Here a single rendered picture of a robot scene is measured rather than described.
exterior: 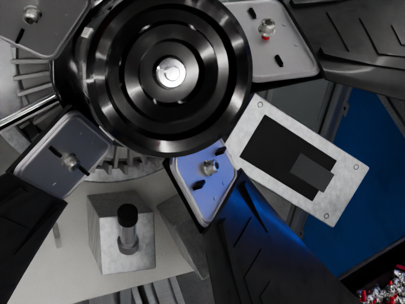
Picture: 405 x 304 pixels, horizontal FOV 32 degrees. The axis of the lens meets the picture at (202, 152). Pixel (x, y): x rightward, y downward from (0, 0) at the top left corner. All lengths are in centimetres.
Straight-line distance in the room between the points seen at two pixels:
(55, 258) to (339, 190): 31
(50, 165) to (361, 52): 26
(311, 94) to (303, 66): 135
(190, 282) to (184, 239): 104
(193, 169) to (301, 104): 138
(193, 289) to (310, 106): 59
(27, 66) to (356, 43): 28
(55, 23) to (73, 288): 37
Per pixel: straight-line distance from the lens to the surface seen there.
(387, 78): 58
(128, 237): 68
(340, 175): 72
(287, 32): 58
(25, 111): 61
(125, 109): 49
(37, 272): 80
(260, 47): 56
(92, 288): 82
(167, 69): 48
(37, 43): 56
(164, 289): 167
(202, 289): 177
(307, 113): 197
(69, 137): 53
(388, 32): 61
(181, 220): 73
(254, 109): 67
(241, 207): 60
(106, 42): 47
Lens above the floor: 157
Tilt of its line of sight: 52 degrees down
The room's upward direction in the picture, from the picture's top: 7 degrees clockwise
